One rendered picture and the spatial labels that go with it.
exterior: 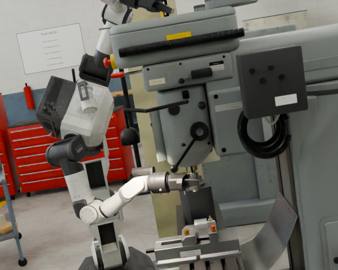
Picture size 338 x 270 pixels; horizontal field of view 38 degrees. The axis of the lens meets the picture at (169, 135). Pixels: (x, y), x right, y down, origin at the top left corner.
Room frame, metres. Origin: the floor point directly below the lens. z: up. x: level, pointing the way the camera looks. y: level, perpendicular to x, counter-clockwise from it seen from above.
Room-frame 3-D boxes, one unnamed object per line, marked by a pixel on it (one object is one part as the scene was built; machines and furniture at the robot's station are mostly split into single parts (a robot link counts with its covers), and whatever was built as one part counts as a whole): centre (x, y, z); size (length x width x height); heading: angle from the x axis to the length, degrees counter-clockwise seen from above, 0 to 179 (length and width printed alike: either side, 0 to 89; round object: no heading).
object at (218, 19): (1.95, -0.08, 1.81); 0.47 x 0.26 x 0.16; 88
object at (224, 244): (1.94, -0.04, 0.97); 0.35 x 0.15 x 0.11; 86
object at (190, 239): (1.94, -0.01, 1.01); 0.12 x 0.06 x 0.04; 176
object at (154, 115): (1.95, 0.04, 1.45); 0.04 x 0.04 x 0.21; 88
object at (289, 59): (1.61, -0.36, 1.62); 0.20 x 0.09 x 0.21; 88
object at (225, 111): (1.94, -0.26, 1.47); 0.24 x 0.19 x 0.26; 178
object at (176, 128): (1.95, -0.07, 1.47); 0.21 x 0.19 x 0.32; 178
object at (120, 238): (2.68, 0.44, 0.68); 0.21 x 0.20 x 0.13; 11
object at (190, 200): (2.35, -0.08, 1.02); 0.22 x 0.12 x 0.20; 9
